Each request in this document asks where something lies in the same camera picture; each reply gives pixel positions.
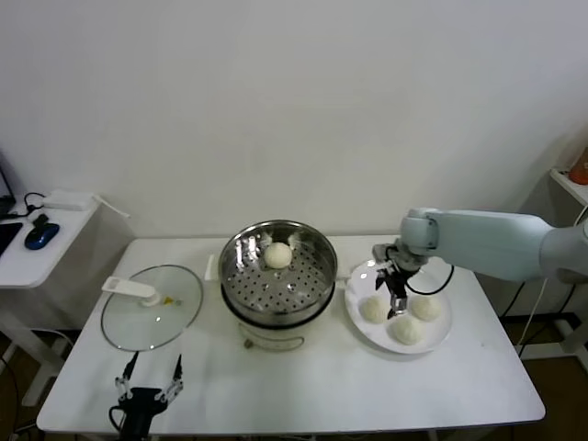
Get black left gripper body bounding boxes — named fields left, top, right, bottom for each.
left=117, top=388, right=166, bottom=441

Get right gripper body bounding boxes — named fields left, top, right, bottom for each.
left=383, top=242, right=427, bottom=300

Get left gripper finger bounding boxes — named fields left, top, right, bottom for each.
left=113, top=351, right=139, bottom=399
left=164, top=353, right=184, bottom=399

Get white steamed baozi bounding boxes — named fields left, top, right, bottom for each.
left=389, top=316, right=424, bottom=345
left=410, top=295, right=445, bottom=322
left=263, top=242, right=293, bottom=270
left=358, top=296, right=391, bottom=325

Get stainless steel steamer basket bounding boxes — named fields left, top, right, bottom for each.
left=205, top=219, right=354, bottom=322

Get white round plate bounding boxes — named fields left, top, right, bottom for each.
left=344, top=258, right=454, bottom=356

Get glass pot lid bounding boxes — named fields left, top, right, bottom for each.
left=100, top=264, right=206, bottom=353

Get white electric cooker base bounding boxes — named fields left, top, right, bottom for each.
left=220, top=284, right=333, bottom=351

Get white side table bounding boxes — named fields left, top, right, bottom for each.
left=0, top=197, right=101, bottom=408

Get blue computer mouse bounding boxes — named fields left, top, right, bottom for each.
left=25, top=220, right=61, bottom=251

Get white stick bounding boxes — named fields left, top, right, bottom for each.
left=91, top=192, right=131, bottom=218

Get black tablet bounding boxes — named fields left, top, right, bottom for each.
left=0, top=220, right=24, bottom=258

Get white flat box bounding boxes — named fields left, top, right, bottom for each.
left=43, top=190, right=92, bottom=211

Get white shelf stand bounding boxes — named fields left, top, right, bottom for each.
left=518, top=167, right=588, bottom=359

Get orange bottle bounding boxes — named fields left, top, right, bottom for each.
left=569, top=149, right=588, bottom=185

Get dark laptop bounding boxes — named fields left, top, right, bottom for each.
left=0, top=149, right=18, bottom=220

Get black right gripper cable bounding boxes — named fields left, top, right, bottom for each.
left=403, top=264, right=457, bottom=296

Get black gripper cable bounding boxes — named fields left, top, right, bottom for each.
left=403, top=264, right=457, bottom=296
left=107, top=403, right=128, bottom=432

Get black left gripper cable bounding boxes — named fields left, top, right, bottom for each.
left=107, top=403, right=128, bottom=432

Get black cable with plug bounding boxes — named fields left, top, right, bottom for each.
left=500, top=278, right=526, bottom=321

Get white hanging cable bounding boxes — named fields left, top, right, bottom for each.
left=518, top=275, right=550, bottom=356

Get black cable with dongle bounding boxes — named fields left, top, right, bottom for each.
left=22, top=191, right=51, bottom=226

